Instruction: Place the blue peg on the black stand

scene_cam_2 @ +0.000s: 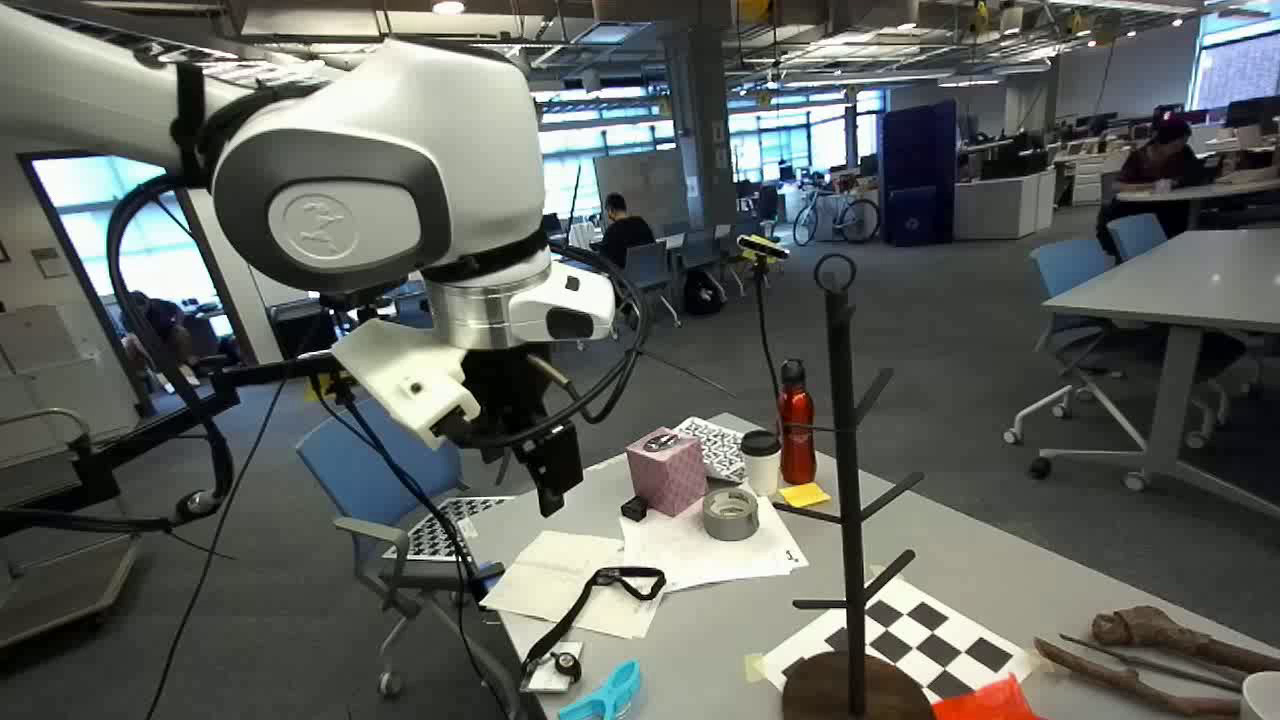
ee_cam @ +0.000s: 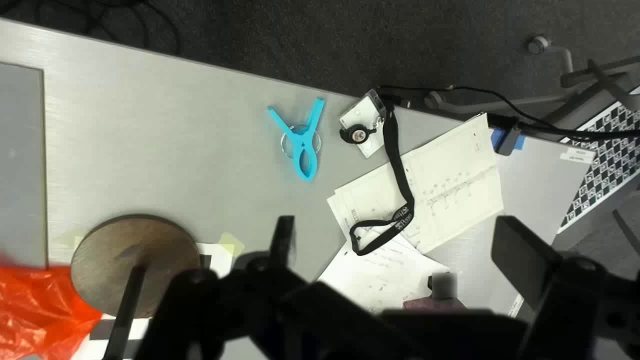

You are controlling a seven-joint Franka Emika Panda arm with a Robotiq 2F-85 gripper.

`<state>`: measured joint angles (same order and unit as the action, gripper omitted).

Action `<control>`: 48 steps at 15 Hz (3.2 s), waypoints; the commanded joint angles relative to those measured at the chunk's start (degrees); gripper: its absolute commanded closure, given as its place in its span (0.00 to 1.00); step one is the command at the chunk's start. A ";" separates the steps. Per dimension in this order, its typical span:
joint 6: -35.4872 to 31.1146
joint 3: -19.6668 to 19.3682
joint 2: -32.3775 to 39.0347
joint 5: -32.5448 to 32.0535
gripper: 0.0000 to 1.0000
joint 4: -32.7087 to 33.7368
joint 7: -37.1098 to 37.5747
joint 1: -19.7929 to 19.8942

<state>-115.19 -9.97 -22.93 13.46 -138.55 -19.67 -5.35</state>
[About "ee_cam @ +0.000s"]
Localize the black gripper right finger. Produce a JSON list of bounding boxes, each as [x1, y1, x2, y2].
[[490, 214, 602, 360]]

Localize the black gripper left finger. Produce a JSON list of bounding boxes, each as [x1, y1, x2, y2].
[[231, 214, 315, 317]]

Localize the blue plastic clamp peg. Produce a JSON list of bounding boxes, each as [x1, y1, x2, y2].
[[266, 96, 329, 184]]

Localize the small black clip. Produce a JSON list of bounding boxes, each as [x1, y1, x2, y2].
[[426, 271, 460, 304]]

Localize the white printed paper sheet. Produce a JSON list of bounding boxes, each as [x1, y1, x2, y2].
[[325, 112, 506, 256], [315, 233, 455, 317]]

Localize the blue tape piece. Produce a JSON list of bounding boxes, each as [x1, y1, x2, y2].
[[490, 124, 528, 158]]

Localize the white badge black reel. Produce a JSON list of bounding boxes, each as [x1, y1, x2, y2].
[[336, 88, 390, 160]]

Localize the orange plastic bag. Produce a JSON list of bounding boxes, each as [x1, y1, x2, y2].
[[0, 260, 104, 360]]

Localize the grey flat mat board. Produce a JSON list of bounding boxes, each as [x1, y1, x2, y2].
[[0, 61, 47, 271]]

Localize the black lanyard strap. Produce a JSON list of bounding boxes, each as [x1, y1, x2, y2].
[[348, 98, 417, 258]]

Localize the black cable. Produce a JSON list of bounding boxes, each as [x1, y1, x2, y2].
[[376, 83, 640, 144]]

